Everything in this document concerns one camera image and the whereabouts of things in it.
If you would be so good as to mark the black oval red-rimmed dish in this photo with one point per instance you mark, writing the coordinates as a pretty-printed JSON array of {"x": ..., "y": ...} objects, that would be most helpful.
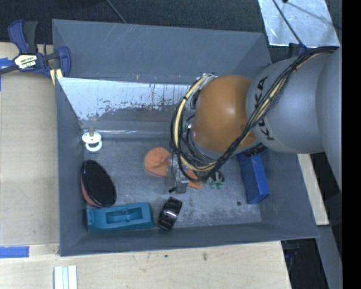
[{"x": 98, "y": 184}]

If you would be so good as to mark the teal plastic block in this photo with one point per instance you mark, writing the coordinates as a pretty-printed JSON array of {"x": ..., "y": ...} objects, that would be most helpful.
[{"x": 120, "y": 225}]

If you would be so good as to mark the black toy wheel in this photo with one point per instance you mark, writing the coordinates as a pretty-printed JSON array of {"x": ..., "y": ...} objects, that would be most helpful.
[{"x": 169, "y": 215}]

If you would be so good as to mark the grey metal bin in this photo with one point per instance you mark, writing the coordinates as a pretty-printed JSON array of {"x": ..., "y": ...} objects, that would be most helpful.
[{"x": 144, "y": 53}]

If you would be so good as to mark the blue box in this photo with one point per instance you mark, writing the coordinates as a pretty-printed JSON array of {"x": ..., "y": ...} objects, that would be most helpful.
[{"x": 255, "y": 179}]

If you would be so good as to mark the pale wood flat board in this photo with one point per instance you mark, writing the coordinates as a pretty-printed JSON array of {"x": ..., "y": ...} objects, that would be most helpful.
[{"x": 27, "y": 161}]

